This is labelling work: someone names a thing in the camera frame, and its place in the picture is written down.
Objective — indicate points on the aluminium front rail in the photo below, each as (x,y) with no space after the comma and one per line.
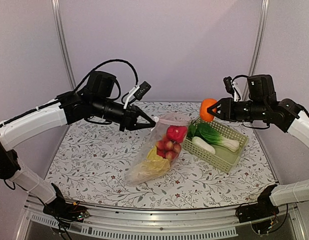
(107,222)

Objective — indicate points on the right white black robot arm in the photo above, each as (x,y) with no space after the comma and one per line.
(262,105)

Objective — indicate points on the orange fruit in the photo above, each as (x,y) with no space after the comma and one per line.
(203,111)

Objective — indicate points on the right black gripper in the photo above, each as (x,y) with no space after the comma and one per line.
(226,107)

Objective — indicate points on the green white bok choy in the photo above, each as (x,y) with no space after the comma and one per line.
(212,136)

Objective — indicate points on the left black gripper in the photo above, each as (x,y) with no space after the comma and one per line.
(130,119)

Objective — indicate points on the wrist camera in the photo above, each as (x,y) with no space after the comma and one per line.
(135,94)
(232,88)

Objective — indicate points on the left aluminium frame post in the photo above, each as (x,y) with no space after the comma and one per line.
(62,42)

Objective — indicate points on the beige perforated plastic basket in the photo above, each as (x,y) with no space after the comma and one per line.
(223,159)

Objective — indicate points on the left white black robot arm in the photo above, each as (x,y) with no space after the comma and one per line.
(93,100)

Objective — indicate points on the yellow napa cabbage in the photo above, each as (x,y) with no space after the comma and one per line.
(148,166)

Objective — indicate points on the red bell pepper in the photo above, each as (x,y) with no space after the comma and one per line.
(176,133)

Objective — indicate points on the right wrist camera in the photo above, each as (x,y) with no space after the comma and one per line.
(232,88)

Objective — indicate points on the right aluminium frame post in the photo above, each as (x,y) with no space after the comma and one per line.
(259,36)

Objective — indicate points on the clear zip top bag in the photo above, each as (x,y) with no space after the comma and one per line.
(159,131)

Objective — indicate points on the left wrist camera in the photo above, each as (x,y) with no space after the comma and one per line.
(135,94)

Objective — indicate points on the white radish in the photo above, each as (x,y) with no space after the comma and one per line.
(203,145)

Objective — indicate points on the aluminium frame post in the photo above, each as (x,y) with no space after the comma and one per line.
(259,36)
(62,42)

